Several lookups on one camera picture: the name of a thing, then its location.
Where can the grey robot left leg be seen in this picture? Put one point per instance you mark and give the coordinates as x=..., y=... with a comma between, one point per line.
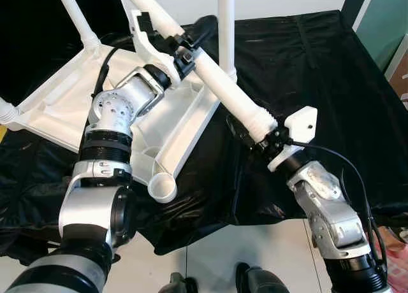
x=178, y=285

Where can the black plastic table cover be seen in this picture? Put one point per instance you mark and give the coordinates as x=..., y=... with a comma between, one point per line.
x=319, y=70

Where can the brown cardboard box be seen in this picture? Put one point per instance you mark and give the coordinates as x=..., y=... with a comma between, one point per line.
x=398, y=70

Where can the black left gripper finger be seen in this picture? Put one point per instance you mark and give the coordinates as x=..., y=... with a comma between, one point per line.
x=204, y=28

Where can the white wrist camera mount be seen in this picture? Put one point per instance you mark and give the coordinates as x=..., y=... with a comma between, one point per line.
x=299, y=124
x=145, y=48

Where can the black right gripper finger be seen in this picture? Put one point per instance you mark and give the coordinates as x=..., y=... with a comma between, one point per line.
x=240, y=128

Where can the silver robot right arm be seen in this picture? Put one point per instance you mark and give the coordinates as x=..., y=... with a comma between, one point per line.
x=325, y=210

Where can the white plastic table leg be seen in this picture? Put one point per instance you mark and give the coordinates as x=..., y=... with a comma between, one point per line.
x=7, y=111
x=226, y=25
x=223, y=88
x=75, y=16

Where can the red patterned bag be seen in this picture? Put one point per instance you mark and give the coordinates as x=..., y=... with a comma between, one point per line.
x=398, y=267

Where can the grey robot leg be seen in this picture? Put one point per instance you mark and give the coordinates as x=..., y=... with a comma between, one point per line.
x=261, y=281
x=178, y=285

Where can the grey robot right leg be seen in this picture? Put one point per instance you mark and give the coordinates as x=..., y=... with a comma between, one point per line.
x=261, y=281

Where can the dark grey vertical post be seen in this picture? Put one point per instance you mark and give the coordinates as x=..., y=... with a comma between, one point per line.
x=355, y=6

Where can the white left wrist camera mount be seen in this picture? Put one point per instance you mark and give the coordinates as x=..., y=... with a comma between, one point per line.
x=145, y=48

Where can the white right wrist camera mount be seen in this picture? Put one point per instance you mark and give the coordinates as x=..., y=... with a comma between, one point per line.
x=299, y=124

